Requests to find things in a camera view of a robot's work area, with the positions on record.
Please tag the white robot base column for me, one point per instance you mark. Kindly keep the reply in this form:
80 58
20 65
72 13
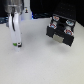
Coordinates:
27 14

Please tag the black kcup holder drawer box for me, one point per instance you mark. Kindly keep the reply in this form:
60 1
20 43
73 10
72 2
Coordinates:
61 26

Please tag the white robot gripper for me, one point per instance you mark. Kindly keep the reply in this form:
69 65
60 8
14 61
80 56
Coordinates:
14 11

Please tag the green lid white kcup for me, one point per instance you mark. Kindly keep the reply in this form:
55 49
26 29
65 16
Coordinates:
18 45

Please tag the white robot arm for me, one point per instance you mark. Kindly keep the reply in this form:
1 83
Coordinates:
14 2

